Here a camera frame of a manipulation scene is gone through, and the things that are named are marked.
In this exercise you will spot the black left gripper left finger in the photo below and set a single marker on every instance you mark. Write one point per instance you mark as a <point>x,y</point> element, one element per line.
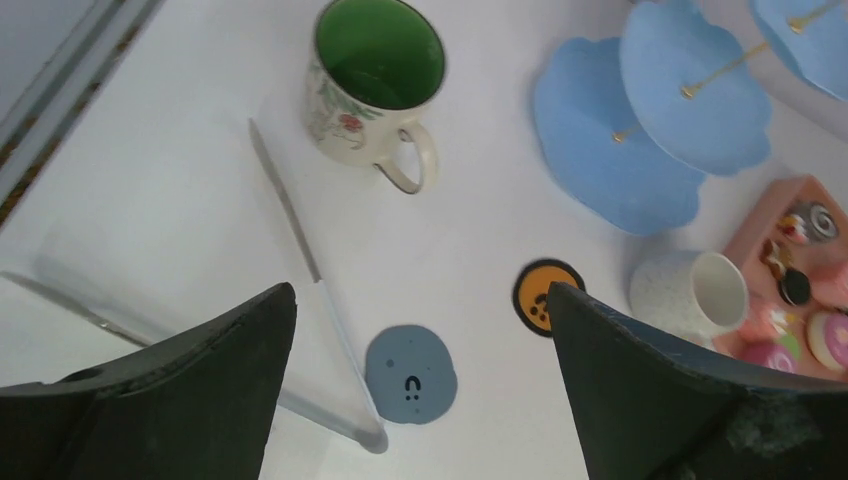
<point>198,405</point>

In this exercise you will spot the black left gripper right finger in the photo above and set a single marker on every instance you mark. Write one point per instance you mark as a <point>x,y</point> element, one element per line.
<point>649,405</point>

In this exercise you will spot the magenta swirl roll cake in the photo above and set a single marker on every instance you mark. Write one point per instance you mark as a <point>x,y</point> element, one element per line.
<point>772,355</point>

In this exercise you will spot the metal tongs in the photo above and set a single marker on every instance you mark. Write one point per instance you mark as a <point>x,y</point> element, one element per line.
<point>323,382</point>

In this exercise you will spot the green macaron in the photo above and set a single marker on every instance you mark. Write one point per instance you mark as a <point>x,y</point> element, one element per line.
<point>791,343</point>

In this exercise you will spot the white speckled mug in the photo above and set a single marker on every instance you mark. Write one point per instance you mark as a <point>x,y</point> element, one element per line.
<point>695,295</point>

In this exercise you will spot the orange black-rimmed coaster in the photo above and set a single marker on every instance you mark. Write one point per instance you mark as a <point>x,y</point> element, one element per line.
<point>530,290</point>

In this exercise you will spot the black sandwich cookie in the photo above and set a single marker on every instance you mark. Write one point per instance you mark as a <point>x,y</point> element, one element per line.
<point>794,287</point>

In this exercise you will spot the pink frosted donut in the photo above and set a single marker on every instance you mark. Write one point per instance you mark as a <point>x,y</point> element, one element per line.
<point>827,339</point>

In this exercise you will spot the star-shaped brown cookie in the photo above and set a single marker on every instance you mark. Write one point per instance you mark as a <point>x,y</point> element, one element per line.
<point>776,257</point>

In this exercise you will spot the blue-grey round coaster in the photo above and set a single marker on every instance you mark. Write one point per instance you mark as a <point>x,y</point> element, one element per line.
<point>410,375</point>

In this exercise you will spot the pink rectangular tray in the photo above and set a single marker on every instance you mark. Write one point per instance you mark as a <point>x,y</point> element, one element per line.
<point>792,252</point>

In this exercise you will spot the light pink swirl roll cake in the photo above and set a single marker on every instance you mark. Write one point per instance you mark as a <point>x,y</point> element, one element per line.
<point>829,284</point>

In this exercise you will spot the dark chocolate swirl roll cake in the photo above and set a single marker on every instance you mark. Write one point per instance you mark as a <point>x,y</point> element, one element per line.
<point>808,223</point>

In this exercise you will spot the blue three-tier cake stand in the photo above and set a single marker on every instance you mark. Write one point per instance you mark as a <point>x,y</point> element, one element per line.
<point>631,126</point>

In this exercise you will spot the green-lined floral cream mug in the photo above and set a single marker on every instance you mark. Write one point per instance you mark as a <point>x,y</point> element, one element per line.
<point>374,67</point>

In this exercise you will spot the aluminium frame post left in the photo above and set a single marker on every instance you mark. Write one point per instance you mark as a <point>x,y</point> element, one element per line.
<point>55,56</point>

